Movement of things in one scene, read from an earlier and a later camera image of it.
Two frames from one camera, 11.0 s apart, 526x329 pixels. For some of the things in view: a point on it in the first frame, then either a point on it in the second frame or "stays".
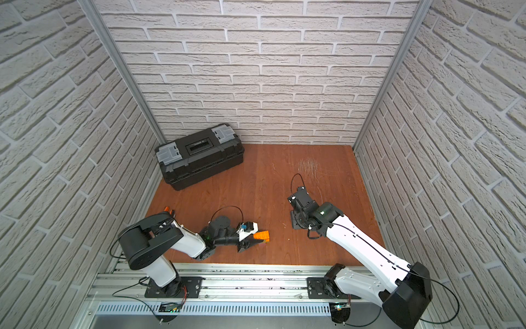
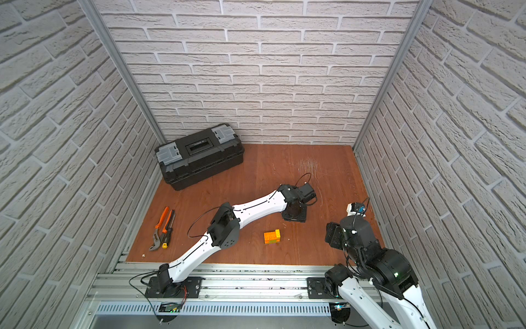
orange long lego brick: x=262 y=235 to x=270 y=238
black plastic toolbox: x=185 y=161 stays
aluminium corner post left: x=97 y=22 stays
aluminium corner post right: x=423 y=9 stays
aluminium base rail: x=127 y=283 stays
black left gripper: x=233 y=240 to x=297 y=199
